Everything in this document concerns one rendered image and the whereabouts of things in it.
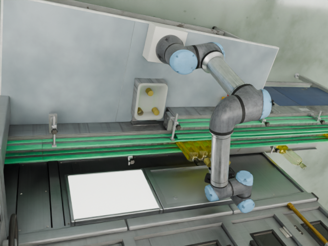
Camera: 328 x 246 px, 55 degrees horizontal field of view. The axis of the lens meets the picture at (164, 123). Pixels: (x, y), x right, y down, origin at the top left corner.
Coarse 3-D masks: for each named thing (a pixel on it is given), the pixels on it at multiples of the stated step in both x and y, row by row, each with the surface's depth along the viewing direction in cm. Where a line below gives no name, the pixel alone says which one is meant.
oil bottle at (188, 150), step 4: (180, 144) 185; (184, 144) 181; (188, 144) 182; (180, 148) 186; (184, 148) 180; (188, 148) 178; (192, 148) 178; (184, 152) 180; (188, 152) 175; (192, 152) 175; (196, 152) 175; (188, 156) 176; (192, 156) 174; (196, 156) 174; (188, 160) 176; (192, 160) 175
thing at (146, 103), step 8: (144, 88) 180; (152, 88) 181; (160, 88) 183; (144, 96) 182; (152, 96) 184; (160, 96) 184; (136, 104) 175; (144, 104) 185; (152, 104) 186; (160, 104) 184; (136, 112) 177; (144, 112) 186; (152, 112) 188; (160, 112) 185
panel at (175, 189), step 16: (144, 176) 173; (160, 176) 176; (176, 176) 178; (192, 176) 181; (160, 192) 163; (176, 192) 166; (192, 192) 168; (160, 208) 152; (176, 208) 155; (192, 208) 159; (80, 224) 139
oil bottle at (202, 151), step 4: (192, 144) 184; (196, 144) 183; (200, 144) 183; (196, 148) 179; (200, 148) 179; (204, 148) 180; (200, 152) 176; (204, 152) 177; (200, 156) 176; (200, 160) 178
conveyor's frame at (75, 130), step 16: (176, 112) 187; (192, 112) 191; (208, 112) 195; (288, 112) 216; (304, 112) 220; (16, 128) 162; (32, 128) 165; (64, 128) 170; (80, 128) 172; (96, 128) 175; (112, 128) 178; (128, 128) 180; (144, 128) 183; (160, 128) 186
